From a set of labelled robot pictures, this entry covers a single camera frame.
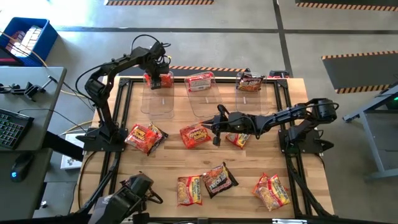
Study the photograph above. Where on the black slanted bar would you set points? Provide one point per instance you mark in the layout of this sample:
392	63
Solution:
62	146

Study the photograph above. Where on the blue plastic crate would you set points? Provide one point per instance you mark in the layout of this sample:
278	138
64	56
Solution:
46	40

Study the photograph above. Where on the black red small device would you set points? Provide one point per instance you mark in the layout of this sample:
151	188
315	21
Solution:
279	74

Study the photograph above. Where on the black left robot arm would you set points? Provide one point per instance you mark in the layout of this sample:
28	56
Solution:
107	118

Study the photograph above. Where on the black aluminium table frame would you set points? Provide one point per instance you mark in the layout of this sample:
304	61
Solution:
177	80

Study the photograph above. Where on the silver metal bracket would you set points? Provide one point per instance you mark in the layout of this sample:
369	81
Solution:
289	221

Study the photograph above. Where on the black device green light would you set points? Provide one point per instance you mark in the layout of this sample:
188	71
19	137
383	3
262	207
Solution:
395	101

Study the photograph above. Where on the backlit keyboard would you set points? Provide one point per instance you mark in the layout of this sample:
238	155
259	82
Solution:
12	129

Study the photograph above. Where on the gray metal cart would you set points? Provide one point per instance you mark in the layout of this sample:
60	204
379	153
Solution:
371	143

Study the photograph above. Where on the black hazard striped floor mat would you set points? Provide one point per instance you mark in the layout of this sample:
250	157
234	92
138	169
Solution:
357	73
155	2
342	3
217	72

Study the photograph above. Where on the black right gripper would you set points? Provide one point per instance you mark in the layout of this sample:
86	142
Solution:
233	123

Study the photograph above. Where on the black desk clamp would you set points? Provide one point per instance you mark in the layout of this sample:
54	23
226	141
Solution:
31	90

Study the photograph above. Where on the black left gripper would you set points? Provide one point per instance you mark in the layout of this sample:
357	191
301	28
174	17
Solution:
157	59

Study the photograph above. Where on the white cardboard box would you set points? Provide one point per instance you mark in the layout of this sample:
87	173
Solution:
70	161

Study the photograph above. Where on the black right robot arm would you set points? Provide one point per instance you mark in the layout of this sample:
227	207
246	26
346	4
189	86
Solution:
286	115

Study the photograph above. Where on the clear plastic bin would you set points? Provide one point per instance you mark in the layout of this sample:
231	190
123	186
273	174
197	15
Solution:
205	104
155	105
252	104

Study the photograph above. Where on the Maruchan beef ramen pack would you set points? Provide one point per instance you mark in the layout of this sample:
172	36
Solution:
237	140
199	82
189	191
275	194

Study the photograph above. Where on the black computer mouse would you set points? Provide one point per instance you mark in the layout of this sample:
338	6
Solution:
21	168

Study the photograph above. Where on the gray desk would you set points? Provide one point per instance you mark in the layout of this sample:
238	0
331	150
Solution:
18	199

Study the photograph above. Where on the white red packs stack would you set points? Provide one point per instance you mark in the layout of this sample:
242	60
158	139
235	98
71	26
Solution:
28	39

